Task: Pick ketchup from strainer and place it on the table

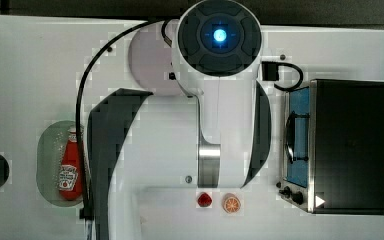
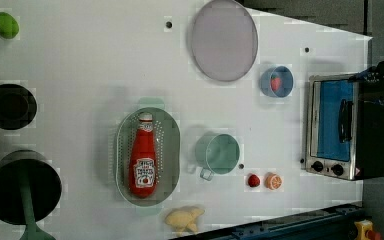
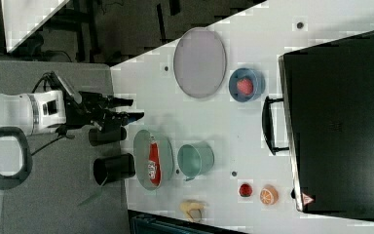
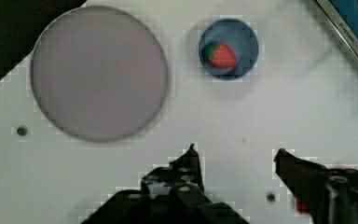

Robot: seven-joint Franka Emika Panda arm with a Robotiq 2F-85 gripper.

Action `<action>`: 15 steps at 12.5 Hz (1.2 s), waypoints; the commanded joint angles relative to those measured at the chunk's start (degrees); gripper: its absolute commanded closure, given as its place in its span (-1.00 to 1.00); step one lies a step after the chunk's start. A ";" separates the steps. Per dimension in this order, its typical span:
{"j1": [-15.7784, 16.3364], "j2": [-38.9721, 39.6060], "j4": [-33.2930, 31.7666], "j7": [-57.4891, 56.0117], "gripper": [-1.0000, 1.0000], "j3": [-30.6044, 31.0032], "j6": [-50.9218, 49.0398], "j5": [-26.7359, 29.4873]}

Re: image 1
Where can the red felt ketchup bottle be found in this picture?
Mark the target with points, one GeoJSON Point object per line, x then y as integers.
{"type": "Point", "coordinates": [69, 183]}

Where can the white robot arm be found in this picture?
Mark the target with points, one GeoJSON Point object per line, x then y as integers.
{"type": "Point", "coordinates": [213, 131]}

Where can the felt orange slice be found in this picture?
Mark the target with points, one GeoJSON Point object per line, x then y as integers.
{"type": "Point", "coordinates": [231, 203]}

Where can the black toaster oven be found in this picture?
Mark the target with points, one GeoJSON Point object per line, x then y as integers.
{"type": "Point", "coordinates": [333, 147]}

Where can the lilac round plate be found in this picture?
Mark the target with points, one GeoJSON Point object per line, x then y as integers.
{"type": "Point", "coordinates": [150, 61]}

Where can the red felt strawberry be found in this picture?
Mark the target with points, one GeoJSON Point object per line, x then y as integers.
{"type": "Point", "coordinates": [204, 200]}

